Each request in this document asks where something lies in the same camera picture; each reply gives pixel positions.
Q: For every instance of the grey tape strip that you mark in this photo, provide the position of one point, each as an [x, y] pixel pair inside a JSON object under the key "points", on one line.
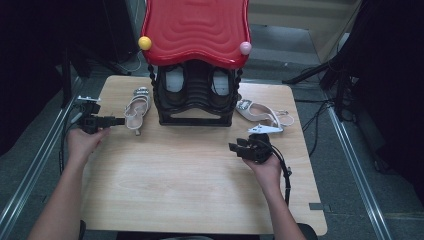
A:
{"points": [[320, 207]]}

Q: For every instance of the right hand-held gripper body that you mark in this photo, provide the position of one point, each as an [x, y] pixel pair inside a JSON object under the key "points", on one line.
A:
{"points": [[258, 148]]}

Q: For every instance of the black pole stand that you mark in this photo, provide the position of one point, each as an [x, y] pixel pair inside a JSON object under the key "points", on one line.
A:
{"points": [[66, 76]]}

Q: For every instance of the yellow ball knob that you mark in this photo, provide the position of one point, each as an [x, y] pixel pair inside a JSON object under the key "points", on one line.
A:
{"points": [[144, 43]]}

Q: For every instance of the red and black shoe rack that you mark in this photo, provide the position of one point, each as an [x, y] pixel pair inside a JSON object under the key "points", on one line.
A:
{"points": [[196, 30]]}

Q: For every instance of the black tripod stand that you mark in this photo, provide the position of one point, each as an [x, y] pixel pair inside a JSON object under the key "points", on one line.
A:
{"points": [[333, 73]]}

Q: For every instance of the person's right hand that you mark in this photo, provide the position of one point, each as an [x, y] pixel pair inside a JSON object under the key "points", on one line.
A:
{"points": [[266, 173]]}

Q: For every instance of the black curtain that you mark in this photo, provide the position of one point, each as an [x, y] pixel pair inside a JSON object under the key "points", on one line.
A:
{"points": [[393, 66], [30, 50]]}

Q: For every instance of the person's left hand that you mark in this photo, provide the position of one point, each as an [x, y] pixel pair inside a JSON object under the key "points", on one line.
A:
{"points": [[83, 143]]}

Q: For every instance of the white slingback shoe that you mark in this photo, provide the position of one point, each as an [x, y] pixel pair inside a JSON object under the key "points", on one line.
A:
{"points": [[135, 115], [256, 113]]}

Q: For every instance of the black leather shoe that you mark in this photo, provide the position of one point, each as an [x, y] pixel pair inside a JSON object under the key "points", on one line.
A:
{"points": [[175, 80]]}

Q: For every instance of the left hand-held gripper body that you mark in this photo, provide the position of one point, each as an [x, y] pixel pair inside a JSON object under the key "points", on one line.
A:
{"points": [[90, 121]]}

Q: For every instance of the pink ball knob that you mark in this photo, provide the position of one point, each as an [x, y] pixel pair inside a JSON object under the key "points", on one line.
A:
{"points": [[245, 48]]}

